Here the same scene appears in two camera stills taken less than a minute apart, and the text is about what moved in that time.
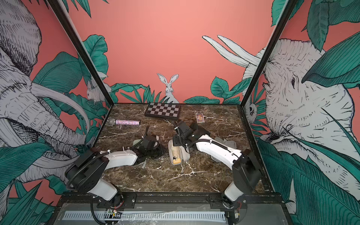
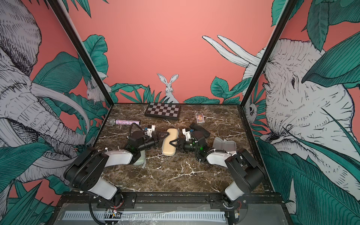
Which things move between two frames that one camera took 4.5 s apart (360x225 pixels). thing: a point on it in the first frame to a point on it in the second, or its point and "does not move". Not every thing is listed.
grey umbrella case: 229,144 does not move
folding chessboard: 169,111 does not move
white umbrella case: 185,155 to 168,149
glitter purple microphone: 113,121 does not move
